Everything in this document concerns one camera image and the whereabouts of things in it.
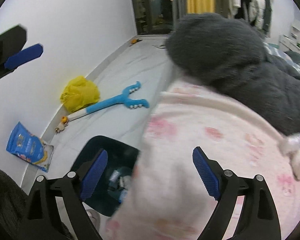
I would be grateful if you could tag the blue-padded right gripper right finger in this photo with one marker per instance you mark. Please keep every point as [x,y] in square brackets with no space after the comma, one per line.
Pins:
[258,218]

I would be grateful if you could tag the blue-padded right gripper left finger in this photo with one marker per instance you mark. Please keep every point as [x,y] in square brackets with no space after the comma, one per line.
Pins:
[42,220]

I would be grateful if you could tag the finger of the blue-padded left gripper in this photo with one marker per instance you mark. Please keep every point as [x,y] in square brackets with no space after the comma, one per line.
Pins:
[24,56]

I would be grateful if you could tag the dark teal trash bin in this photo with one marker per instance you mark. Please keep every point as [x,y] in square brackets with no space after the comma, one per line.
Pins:
[119,155]

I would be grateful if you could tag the grey slipper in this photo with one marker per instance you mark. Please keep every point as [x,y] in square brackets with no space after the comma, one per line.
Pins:
[95,218]

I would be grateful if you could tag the yellow plastic bag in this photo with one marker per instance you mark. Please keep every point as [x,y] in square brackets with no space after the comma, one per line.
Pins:
[79,93]

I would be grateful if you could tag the blue snack bag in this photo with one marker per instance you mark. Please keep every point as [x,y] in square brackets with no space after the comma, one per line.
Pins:
[29,147]

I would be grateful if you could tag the blue packet in bin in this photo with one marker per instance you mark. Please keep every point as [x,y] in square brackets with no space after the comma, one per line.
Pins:
[119,183]

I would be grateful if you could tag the pink cartoon bed sheet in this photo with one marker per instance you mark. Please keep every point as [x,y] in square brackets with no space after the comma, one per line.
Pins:
[167,198]

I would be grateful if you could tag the orange toy on floor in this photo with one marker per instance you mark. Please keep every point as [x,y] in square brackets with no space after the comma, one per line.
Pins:
[134,41]

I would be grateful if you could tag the blue plush slingshot toy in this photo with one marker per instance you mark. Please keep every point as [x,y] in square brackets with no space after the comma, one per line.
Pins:
[121,99]

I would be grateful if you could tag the dark sliding glass door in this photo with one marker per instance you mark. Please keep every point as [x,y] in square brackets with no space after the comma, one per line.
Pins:
[153,17]

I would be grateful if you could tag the blue patterned duvet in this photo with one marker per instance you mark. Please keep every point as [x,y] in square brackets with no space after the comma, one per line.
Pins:
[291,57]

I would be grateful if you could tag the dark grey fleece blanket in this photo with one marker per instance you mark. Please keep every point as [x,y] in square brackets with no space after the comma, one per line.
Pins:
[229,56]

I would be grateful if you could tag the white vanity with mirror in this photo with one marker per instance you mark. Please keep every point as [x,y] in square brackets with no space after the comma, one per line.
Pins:
[292,40]

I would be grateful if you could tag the hanging clothes on rack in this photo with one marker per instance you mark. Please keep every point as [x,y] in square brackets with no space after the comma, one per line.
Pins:
[258,13]

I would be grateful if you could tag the small duck keychain toy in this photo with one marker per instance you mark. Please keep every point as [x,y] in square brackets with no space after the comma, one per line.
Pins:
[62,125]

